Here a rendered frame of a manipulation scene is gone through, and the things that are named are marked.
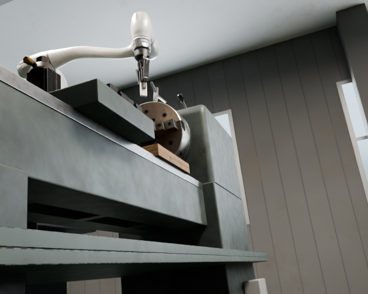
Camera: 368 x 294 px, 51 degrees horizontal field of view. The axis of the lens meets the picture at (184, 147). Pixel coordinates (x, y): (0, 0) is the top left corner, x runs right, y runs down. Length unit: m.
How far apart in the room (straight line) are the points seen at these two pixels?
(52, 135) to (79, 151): 0.09
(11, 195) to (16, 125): 0.15
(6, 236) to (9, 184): 0.18
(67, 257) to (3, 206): 0.13
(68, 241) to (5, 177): 0.15
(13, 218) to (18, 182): 0.06
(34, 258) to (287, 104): 4.39
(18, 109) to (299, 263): 3.93
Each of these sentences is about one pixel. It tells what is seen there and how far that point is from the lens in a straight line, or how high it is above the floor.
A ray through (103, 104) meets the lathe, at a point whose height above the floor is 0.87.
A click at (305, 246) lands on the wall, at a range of 4.42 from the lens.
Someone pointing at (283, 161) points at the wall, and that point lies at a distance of 4.56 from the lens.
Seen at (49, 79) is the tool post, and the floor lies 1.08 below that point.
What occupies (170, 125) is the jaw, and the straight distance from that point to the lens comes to 1.61.
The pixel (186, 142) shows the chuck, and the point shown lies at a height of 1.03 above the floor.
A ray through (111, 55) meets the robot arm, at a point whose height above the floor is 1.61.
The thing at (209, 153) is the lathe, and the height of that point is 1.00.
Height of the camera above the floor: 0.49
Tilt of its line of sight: 18 degrees up
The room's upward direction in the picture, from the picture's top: 7 degrees counter-clockwise
